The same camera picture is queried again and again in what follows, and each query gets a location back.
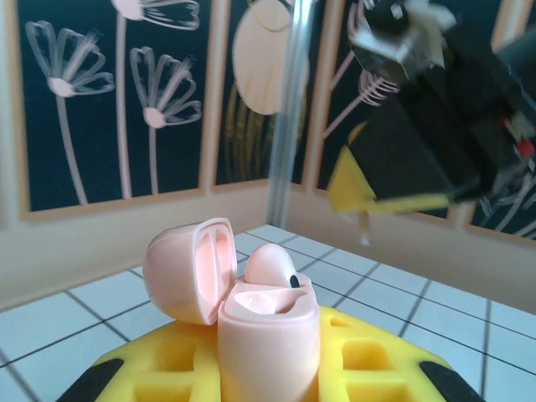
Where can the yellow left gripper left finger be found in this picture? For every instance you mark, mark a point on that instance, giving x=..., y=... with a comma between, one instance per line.
x=142, y=347

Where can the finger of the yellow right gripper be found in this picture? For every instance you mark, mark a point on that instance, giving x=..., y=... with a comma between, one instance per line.
x=410, y=151
x=410, y=205

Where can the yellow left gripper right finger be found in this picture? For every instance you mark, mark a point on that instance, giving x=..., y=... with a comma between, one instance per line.
x=414, y=377

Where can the pink earbud charging case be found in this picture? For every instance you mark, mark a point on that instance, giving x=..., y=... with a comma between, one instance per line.
x=268, y=347

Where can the aluminium corner post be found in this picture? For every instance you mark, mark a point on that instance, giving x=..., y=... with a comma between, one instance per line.
x=289, y=125

